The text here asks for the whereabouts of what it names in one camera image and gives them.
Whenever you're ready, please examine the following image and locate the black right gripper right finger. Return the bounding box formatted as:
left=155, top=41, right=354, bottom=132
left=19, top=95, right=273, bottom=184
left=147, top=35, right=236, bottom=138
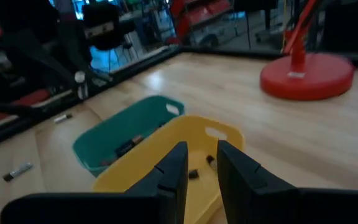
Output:
left=216, top=139, right=358, bottom=224

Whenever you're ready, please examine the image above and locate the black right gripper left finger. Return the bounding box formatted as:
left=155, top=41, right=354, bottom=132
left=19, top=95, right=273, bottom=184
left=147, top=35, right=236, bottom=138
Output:
left=0, top=141, right=189, bottom=224

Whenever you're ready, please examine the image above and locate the silver black battery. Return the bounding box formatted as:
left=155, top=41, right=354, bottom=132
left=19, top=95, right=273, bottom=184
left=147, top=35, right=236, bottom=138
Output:
left=53, top=113, right=73, bottom=124
left=2, top=161, right=34, bottom=183
left=206, top=154, right=219, bottom=171

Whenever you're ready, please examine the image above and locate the yellow plastic bin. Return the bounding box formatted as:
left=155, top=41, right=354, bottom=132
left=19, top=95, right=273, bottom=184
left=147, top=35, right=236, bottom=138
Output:
left=91, top=114, right=245, bottom=224

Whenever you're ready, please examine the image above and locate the teal plastic bin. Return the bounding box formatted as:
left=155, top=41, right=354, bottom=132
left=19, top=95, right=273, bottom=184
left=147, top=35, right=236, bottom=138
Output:
left=72, top=95, right=185, bottom=178

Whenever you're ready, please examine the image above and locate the white grey cylinder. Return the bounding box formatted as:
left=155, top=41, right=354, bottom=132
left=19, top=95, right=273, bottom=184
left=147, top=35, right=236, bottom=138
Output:
left=74, top=70, right=89, bottom=100

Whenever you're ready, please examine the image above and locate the red plastic crate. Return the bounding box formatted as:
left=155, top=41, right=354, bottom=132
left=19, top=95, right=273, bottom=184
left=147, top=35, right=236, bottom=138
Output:
left=0, top=88, right=52, bottom=129

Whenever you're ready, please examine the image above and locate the red bin shelf rack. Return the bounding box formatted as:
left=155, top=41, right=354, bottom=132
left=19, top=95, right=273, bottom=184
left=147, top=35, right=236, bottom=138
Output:
left=168, top=0, right=233, bottom=45

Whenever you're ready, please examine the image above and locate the red camera stand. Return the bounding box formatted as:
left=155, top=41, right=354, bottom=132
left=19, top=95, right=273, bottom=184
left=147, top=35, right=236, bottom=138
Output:
left=259, top=0, right=356, bottom=101

